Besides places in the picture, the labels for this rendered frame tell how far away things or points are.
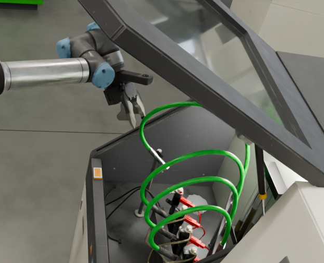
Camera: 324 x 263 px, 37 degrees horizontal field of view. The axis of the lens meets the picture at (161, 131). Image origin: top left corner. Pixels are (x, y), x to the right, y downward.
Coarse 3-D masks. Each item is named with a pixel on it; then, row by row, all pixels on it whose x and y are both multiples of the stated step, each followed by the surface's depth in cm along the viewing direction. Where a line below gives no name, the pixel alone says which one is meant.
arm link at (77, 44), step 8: (88, 32) 154; (64, 40) 150; (72, 40) 150; (80, 40) 151; (88, 40) 152; (56, 48) 152; (64, 48) 149; (72, 48) 149; (80, 48) 148; (88, 48) 148; (96, 48) 154; (64, 56) 150; (72, 56) 150
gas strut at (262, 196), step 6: (258, 150) 106; (258, 156) 107; (258, 162) 109; (258, 168) 110; (264, 168) 111; (258, 174) 112; (264, 174) 112; (258, 180) 114; (264, 180) 114; (258, 186) 116; (264, 186) 115; (258, 192) 118; (264, 192) 117; (264, 198) 118; (264, 204) 121; (264, 210) 123
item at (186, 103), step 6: (180, 102) 151; (186, 102) 150; (192, 102) 150; (156, 108) 155; (162, 108) 154; (168, 108) 153; (150, 114) 156; (144, 120) 158; (144, 138) 163; (144, 144) 164; (246, 144) 153; (246, 150) 154; (246, 156) 156; (246, 162) 157; (246, 168) 158
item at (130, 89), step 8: (120, 64) 157; (120, 80) 159; (104, 88) 162; (112, 88) 159; (120, 88) 158; (128, 88) 159; (112, 96) 160; (120, 96) 159; (128, 96) 158; (112, 104) 161
